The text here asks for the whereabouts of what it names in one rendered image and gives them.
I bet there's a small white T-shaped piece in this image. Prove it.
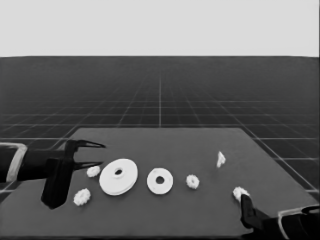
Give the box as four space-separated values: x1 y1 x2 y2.
216 150 227 169

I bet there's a large thick white disc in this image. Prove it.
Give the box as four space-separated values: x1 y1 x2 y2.
98 158 139 197

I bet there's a small white toothed gear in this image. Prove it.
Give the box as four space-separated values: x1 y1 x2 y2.
73 188 92 207
86 165 101 178
185 174 201 190
232 186 250 202

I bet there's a white round pin carrier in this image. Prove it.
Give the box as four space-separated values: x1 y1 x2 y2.
146 167 174 195

